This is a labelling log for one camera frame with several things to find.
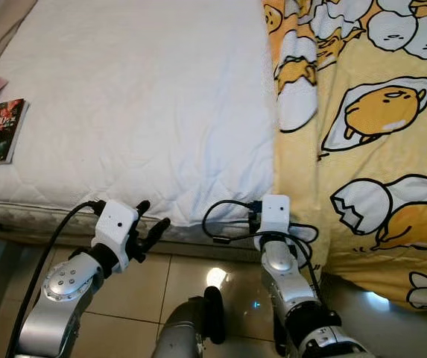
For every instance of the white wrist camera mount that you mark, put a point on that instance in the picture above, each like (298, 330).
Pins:
(275, 214)
(115, 224)

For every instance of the silver left robot leg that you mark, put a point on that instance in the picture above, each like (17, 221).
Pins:
(183, 328)

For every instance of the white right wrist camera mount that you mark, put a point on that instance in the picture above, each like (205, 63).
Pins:
(275, 214)

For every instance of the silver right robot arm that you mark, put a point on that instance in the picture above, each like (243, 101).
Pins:
(284, 276)

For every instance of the yellow egg cartoon blanket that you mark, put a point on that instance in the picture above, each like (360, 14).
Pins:
(392, 164)

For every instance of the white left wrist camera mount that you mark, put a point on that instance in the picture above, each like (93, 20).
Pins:
(115, 224)

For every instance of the white quilted mattress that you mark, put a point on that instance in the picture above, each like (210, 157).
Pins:
(138, 97)

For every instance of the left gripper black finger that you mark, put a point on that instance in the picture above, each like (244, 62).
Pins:
(157, 233)
(141, 212)

